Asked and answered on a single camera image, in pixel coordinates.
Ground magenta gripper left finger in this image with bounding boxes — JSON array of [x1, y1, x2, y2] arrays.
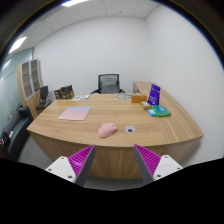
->
[[46, 145, 95, 186]]

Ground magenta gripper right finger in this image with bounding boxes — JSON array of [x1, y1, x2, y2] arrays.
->
[[133, 144, 182, 184]]

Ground pink computer mouse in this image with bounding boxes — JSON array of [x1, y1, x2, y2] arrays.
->
[[98, 123, 118, 138]]

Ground pink mouse pad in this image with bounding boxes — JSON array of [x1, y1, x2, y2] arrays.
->
[[58, 107, 90, 121]]

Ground small blue box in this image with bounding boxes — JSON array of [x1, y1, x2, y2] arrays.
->
[[148, 109, 156, 116]]

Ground green box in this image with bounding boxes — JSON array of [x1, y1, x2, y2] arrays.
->
[[152, 105, 171, 117]]

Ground wooden office desk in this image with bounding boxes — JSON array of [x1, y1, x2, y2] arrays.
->
[[28, 90, 203, 179]]

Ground small yellow box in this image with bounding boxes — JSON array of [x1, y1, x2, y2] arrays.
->
[[140, 101, 151, 110]]

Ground black sofa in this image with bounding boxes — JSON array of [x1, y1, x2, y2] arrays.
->
[[0, 107, 33, 161]]

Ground purple standing sign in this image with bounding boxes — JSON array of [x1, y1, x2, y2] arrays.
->
[[148, 84, 160, 105]]

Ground orange tissue box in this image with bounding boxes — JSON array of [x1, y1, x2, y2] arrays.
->
[[131, 94, 147, 103]]

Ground colourful papers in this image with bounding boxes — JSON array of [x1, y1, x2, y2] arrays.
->
[[72, 95, 90, 101]]

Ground black side chair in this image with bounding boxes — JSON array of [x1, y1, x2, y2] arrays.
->
[[36, 86, 51, 110]]

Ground black mesh office chair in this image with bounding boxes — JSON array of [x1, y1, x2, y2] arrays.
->
[[92, 74, 124, 94]]

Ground wooden glass-door cabinet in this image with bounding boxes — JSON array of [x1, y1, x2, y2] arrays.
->
[[17, 59, 43, 118]]

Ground coiled white cable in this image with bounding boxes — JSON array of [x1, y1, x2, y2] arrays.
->
[[115, 92, 132, 101]]

